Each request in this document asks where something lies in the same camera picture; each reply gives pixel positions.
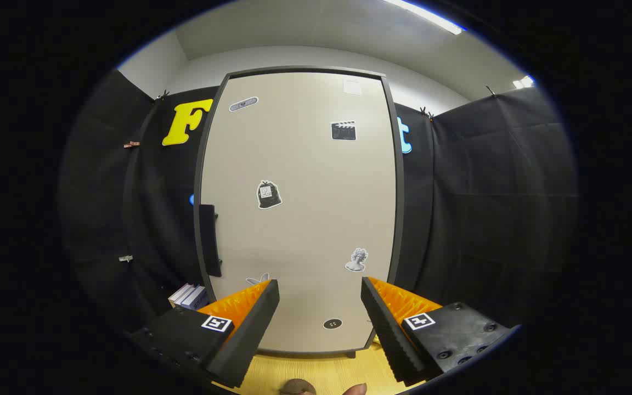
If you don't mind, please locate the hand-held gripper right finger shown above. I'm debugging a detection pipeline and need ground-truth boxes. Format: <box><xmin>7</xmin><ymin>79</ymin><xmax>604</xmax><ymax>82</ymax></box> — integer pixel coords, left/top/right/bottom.
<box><xmin>361</xmin><ymin>276</ymin><xmax>515</xmax><ymax>385</ymax></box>

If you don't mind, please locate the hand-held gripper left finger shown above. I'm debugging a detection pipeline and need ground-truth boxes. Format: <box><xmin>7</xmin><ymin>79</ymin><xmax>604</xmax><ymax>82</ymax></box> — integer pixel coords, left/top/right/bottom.
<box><xmin>129</xmin><ymin>279</ymin><xmax>281</xmax><ymax>389</ymax></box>

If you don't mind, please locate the black door handle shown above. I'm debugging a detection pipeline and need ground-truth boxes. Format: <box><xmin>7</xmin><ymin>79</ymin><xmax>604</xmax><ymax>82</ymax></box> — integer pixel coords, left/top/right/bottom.
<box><xmin>199</xmin><ymin>204</ymin><xmax>223</xmax><ymax>278</ymax></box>

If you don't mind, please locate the beige shoe cabinet door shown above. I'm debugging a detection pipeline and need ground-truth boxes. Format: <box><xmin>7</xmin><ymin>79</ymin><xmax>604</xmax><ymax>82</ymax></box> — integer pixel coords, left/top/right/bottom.
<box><xmin>200</xmin><ymin>71</ymin><xmax>399</xmax><ymax>354</ymax></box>

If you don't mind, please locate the white book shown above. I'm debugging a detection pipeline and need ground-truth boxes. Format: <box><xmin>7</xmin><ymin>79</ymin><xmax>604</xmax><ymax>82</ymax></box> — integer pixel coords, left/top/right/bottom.
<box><xmin>168</xmin><ymin>283</ymin><xmax>193</xmax><ymax>308</ymax></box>

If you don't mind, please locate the black backdrop cloth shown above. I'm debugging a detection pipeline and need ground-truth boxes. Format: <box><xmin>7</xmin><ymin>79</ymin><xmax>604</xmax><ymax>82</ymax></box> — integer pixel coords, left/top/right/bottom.
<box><xmin>58</xmin><ymin>69</ymin><xmax>579</xmax><ymax>352</ymax></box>

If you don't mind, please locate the long ceiling light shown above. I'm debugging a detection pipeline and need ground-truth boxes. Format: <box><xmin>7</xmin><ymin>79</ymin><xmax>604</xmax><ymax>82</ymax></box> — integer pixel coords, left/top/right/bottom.
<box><xmin>387</xmin><ymin>0</ymin><xmax>466</xmax><ymax>35</ymax></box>

